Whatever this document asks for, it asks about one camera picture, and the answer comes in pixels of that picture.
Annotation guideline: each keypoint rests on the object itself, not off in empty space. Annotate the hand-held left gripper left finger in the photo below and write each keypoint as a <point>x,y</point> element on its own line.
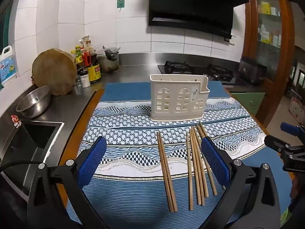
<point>93,159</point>

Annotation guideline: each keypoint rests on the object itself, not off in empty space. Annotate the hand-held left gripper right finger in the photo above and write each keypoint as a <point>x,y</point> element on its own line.
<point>214,160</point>

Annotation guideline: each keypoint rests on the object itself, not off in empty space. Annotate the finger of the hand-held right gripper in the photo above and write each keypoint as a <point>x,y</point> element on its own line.
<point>292,157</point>
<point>289,128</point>

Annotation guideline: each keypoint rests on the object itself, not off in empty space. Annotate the row of wooden chopsticks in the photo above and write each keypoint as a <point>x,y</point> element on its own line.
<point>195,167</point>

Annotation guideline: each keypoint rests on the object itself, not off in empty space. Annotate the white plastic utensil holder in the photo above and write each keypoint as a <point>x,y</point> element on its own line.
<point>166,100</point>

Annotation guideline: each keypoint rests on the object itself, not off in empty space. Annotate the person's right forearm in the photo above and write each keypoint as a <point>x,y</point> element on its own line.
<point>299,195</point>

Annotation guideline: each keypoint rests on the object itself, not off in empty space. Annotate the patterned white box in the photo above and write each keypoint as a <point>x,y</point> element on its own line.
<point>296,108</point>

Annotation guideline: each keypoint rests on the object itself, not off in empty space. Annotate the green cabinet door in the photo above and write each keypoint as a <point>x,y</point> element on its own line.
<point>250,101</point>

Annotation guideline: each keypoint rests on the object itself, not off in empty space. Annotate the blue patterned mat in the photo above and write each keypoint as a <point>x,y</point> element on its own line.
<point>133,190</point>

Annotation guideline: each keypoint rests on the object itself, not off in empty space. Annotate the steel sink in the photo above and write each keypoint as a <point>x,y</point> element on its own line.
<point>31,143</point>

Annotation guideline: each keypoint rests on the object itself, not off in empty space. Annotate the black bag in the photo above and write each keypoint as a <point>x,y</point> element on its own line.
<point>252,71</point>

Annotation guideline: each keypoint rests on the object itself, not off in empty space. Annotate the small dark spice jar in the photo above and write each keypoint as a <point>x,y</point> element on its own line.
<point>78,82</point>

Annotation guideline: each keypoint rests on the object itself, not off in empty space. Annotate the white salt shaker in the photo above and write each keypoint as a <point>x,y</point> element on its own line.
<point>85,81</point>

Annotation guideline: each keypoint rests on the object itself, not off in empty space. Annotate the steel bowl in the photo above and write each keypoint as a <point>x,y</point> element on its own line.
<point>33,102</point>

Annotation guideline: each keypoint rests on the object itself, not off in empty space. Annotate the red white scrubber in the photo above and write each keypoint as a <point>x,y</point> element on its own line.
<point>16,121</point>

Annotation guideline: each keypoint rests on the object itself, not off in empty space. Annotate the large soy sauce bottle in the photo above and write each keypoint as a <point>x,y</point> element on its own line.
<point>94,72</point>

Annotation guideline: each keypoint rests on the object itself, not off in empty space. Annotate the black gas stove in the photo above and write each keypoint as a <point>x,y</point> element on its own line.
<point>202,70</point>

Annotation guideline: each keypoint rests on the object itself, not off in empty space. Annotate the row of small boxes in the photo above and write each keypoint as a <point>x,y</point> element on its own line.
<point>269,37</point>

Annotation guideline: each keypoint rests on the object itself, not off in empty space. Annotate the round wooden chopping board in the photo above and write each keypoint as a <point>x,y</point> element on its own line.
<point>53,72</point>

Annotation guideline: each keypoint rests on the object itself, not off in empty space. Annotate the steel pressure cooker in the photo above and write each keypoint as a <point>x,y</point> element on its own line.
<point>107,63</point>

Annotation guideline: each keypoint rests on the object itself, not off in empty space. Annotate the green cap sauce bottle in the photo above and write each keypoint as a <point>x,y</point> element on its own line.
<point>78,56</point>

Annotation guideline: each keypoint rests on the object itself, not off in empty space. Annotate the yellow cap bottle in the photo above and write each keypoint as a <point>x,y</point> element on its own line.
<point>73,56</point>

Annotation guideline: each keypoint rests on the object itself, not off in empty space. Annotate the wooden glass door cabinet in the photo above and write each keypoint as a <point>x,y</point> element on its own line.
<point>251,28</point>

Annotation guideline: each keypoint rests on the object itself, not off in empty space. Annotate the clear plastic bag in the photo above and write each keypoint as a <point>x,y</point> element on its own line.
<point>85,40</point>

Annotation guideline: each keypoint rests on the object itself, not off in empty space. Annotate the yellow box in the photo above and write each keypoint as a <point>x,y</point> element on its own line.
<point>265,7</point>

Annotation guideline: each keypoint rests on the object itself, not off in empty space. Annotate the blue white detergent jug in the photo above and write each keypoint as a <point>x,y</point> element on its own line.
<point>7,69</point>

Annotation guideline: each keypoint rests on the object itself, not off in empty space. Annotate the black range hood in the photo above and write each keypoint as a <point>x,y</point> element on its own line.
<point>190,4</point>

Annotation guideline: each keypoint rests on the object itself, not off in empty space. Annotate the white wall socket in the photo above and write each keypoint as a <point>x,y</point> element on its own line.
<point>232,40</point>

